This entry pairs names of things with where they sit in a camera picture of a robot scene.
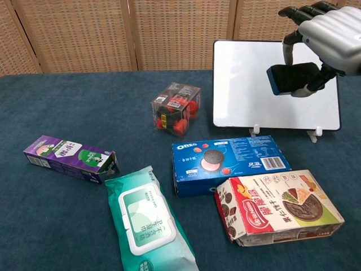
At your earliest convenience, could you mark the teal table cloth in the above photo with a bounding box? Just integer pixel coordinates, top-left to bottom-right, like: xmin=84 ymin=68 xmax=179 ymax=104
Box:
xmin=0 ymin=66 xmax=361 ymax=271

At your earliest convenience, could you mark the red white wafer biscuit box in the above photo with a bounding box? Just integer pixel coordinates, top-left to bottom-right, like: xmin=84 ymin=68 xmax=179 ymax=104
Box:
xmin=214 ymin=169 xmax=345 ymax=248

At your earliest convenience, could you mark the black blue whiteboard eraser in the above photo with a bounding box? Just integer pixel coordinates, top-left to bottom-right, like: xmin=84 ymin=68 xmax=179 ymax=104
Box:
xmin=266 ymin=62 xmax=324 ymax=95

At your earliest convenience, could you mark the purple toothpaste box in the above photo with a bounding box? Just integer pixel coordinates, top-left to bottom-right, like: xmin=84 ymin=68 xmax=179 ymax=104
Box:
xmin=23 ymin=134 xmax=121 ymax=185

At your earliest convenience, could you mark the clear box with red caps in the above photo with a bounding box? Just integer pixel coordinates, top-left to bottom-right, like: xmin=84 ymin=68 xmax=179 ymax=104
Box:
xmin=149 ymin=81 xmax=202 ymax=138

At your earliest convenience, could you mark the blue Oreo cookie box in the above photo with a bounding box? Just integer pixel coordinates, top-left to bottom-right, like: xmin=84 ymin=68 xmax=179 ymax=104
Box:
xmin=171 ymin=135 xmax=291 ymax=198

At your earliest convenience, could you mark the woven bamboo folding screen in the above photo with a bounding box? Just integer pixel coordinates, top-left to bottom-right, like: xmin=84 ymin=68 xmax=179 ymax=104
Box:
xmin=0 ymin=0 xmax=361 ymax=76

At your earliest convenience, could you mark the white magnetic whiteboard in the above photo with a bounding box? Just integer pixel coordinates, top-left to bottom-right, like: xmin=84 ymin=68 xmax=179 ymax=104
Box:
xmin=212 ymin=40 xmax=342 ymax=131

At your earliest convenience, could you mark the green wet wipes pack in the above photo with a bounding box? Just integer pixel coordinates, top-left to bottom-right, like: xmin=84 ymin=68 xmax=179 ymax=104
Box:
xmin=104 ymin=165 xmax=200 ymax=271

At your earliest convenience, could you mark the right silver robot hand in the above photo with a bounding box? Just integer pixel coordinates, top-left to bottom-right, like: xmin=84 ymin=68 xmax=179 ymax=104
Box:
xmin=278 ymin=1 xmax=361 ymax=98

